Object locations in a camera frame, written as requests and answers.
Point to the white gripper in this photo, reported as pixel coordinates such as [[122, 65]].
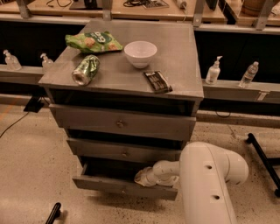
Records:
[[150, 176]]

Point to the grey bottom drawer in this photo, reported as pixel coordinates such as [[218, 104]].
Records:
[[117, 176]]

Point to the grey drawer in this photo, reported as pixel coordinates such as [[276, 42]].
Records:
[[132, 123], [120, 151], [117, 176]]

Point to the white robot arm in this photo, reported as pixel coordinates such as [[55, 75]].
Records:
[[203, 171]]

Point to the grey middle drawer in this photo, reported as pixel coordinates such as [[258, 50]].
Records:
[[120, 151]]

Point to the grey top drawer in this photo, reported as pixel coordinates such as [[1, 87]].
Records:
[[132, 123]]

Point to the grey wooden drawer cabinet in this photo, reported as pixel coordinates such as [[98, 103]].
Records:
[[119, 85]]

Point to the black base leg bottom left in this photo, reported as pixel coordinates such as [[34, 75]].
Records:
[[54, 214]]

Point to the black base leg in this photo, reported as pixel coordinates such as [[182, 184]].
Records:
[[270, 163], [54, 214]]

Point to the black snack packet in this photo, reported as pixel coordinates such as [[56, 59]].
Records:
[[158, 82]]

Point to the crushed green soda can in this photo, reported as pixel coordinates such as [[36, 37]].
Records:
[[86, 70]]

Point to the white bowl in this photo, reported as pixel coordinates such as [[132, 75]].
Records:
[[140, 53]]

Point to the white pump bottle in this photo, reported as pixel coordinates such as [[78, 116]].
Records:
[[213, 72]]

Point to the black base leg right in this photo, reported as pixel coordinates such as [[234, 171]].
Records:
[[270, 163]]

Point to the green snack bag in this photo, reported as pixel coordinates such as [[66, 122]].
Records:
[[94, 42]]

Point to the clear water bottle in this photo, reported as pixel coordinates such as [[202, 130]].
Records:
[[249, 75]]

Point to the clear sanitizer bottle near cabinet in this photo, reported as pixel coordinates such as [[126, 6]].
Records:
[[46, 62]]

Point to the clear sanitizer bottle far left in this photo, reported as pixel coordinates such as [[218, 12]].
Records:
[[11, 61]]

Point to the wooden workbench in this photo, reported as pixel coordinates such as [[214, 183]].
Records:
[[118, 10]]

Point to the black bracket foot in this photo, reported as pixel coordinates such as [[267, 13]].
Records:
[[34, 105]]

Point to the grey metal rail shelf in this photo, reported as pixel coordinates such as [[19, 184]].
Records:
[[26, 81]]

